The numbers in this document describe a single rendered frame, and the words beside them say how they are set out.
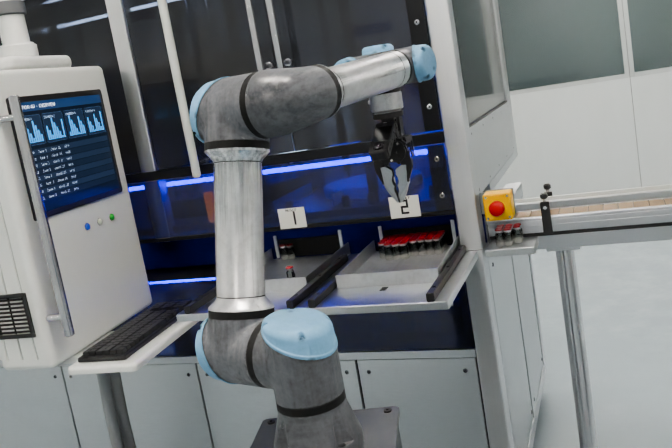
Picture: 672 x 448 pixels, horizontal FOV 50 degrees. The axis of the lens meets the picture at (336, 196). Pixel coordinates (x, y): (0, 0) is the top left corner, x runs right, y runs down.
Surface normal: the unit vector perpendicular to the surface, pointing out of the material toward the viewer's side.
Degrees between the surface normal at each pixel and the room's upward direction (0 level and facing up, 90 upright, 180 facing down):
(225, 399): 90
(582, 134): 90
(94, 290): 90
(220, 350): 77
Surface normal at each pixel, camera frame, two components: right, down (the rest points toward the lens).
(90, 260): 0.95, -0.11
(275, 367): -0.60, 0.18
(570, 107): -0.34, 0.20
